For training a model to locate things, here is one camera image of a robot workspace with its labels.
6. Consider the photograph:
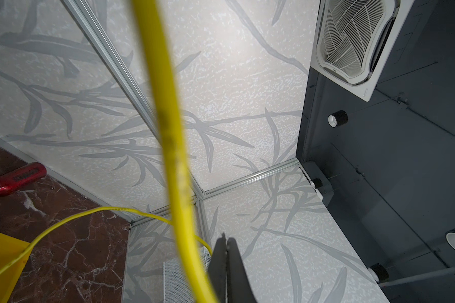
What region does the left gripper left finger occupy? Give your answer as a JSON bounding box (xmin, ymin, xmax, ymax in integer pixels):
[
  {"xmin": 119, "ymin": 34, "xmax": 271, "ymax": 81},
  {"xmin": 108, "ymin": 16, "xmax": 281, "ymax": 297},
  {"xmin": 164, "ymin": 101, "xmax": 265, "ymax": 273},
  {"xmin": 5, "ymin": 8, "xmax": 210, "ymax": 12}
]
[{"xmin": 207, "ymin": 234, "xmax": 227, "ymax": 303}]

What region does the yellow plastic bin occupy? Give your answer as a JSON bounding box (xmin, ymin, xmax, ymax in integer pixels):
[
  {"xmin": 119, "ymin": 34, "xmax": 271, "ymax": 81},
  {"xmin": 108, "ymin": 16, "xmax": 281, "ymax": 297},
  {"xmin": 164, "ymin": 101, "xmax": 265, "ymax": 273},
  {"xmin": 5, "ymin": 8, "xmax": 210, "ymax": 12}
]
[{"xmin": 0, "ymin": 233, "xmax": 30, "ymax": 302}]

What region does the yellow cable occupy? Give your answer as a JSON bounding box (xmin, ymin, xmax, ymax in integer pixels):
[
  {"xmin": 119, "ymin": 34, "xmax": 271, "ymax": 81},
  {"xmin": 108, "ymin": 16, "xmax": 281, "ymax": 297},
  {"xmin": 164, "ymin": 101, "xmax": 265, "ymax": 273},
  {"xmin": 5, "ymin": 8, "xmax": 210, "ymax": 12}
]
[{"xmin": 0, "ymin": 0, "xmax": 219, "ymax": 303}]

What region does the white wire basket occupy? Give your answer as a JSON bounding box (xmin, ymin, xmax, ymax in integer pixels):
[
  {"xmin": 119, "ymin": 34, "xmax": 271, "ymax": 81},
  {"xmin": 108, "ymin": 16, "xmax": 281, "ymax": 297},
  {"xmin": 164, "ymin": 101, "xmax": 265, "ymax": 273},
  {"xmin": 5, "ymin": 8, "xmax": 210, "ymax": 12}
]
[{"xmin": 163, "ymin": 258, "xmax": 196, "ymax": 303}]

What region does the red handled screwdriver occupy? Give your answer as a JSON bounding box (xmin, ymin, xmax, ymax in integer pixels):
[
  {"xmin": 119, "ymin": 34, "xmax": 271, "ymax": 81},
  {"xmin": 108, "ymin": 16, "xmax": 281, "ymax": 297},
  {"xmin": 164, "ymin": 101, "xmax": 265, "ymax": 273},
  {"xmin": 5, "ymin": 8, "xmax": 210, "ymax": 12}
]
[{"xmin": 0, "ymin": 162, "xmax": 47, "ymax": 197}]

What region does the ceiling air vent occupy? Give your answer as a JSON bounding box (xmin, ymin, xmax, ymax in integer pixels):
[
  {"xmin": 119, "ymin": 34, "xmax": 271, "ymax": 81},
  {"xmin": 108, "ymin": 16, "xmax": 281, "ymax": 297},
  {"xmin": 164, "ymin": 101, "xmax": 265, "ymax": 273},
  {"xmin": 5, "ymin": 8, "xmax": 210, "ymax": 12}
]
[{"xmin": 310, "ymin": 0, "xmax": 414, "ymax": 102}]

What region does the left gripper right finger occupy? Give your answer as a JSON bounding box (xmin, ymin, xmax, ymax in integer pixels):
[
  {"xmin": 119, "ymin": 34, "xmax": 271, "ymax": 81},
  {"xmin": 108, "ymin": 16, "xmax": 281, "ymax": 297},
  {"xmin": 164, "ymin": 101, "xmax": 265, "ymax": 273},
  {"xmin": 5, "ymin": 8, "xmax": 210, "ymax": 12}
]
[{"xmin": 226, "ymin": 237, "xmax": 257, "ymax": 303}]

